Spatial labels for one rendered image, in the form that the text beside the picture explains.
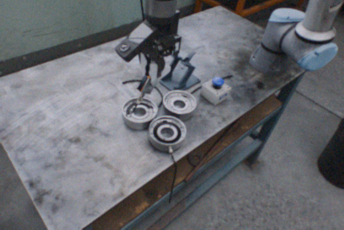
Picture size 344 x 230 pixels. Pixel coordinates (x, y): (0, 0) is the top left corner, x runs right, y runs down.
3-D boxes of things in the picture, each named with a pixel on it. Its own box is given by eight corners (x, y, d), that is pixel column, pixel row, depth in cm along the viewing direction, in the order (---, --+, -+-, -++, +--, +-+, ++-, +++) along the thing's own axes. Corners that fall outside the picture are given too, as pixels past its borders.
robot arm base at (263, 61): (263, 50, 120) (271, 29, 114) (293, 67, 113) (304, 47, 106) (242, 61, 112) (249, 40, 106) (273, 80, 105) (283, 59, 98)
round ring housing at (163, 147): (145, 126, 81) (146, 117, 79) (179, 123, 84) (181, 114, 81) (151, 155, 74) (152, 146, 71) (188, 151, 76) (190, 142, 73)
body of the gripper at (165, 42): (179, 56, 73) (185, 13, 65) (155, 67, 68) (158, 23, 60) (161, 43, 77) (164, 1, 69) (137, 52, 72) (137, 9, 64)
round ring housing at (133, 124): (131, 136, 78) (131, 127, 75) (116, 112, 84) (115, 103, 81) (163, 123, 83) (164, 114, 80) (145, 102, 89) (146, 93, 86)
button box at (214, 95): (214, 106, 91) (218, 95, 88) (199, 94, 95) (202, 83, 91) (230, 96, 95) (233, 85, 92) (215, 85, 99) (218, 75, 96)
